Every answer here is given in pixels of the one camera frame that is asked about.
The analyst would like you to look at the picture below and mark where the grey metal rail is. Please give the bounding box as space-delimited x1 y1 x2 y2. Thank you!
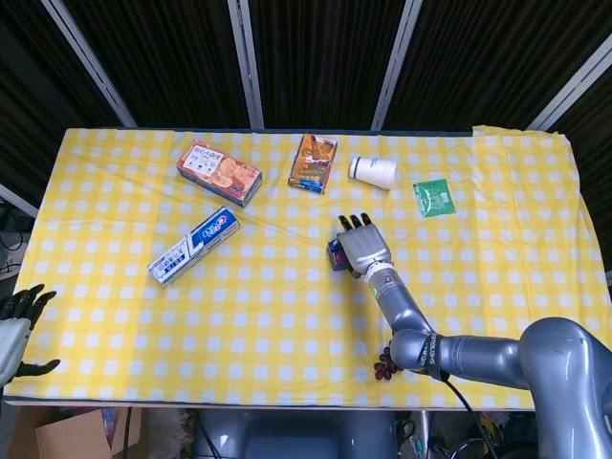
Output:
0 183 39 219

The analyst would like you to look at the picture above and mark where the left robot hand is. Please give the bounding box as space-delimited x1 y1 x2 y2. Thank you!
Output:
0 284 62 388

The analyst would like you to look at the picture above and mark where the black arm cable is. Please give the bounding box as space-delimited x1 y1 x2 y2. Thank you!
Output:
442 375 499 459

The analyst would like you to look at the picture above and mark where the white blue toothpaste box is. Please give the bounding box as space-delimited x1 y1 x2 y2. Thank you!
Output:
146 206 241 287

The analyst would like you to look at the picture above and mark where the small orange snack box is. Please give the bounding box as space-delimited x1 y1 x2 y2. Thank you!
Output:
287 134 339 195

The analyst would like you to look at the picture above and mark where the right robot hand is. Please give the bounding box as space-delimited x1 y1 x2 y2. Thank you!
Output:
337 212 396 279

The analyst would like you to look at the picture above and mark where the white paper cup stack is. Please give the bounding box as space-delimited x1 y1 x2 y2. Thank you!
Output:
348 155 399 191

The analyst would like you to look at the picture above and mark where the blue toy brick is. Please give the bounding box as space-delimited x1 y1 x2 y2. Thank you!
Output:
326 238 348 273

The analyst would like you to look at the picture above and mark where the purple grape bunch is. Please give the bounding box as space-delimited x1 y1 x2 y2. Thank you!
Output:
373 346 401 383

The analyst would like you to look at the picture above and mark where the grey metal post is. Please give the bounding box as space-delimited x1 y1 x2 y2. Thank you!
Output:
370 0 425 131
227 0 266 129
527 33 612 132
40 0 139 128

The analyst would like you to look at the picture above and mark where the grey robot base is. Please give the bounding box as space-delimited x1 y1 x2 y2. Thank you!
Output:
193 409 398 459

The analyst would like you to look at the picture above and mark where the yellow checkered tablecloth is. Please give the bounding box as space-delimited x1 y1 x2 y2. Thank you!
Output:
2 124 612 412

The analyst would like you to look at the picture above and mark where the brown cardboard box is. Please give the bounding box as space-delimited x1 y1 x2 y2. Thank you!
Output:
9 407 143 459

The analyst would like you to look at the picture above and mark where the orange cookie box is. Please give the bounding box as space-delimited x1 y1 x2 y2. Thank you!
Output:
175 139 263 208

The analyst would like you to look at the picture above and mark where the green packet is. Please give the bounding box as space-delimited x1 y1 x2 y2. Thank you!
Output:
412 178 457 220

